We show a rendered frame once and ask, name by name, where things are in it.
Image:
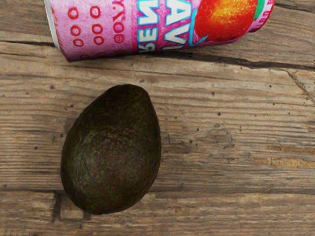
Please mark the dark green avocado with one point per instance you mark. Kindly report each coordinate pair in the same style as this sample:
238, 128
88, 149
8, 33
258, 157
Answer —
110, 152

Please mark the pink drink can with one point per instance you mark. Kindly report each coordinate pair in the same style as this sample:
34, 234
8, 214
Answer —
147, 24

